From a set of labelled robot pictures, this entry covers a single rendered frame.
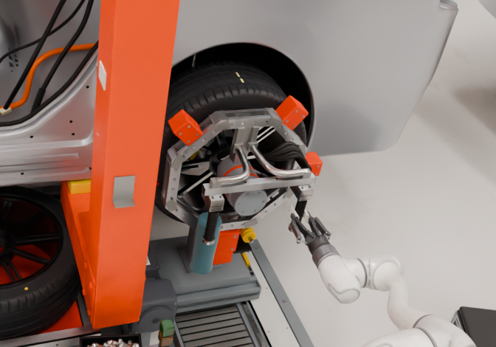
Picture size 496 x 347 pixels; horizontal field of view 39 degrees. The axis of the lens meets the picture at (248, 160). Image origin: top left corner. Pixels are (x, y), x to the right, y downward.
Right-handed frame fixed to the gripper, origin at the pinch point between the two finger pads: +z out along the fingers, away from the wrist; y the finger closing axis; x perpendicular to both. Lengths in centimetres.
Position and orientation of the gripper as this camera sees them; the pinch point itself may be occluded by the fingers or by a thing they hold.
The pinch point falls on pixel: (298, 212)
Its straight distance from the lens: 254.5
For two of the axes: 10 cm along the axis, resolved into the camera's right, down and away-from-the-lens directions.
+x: 1.8, -7.9, -5.9
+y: 9.2, -0.8, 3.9
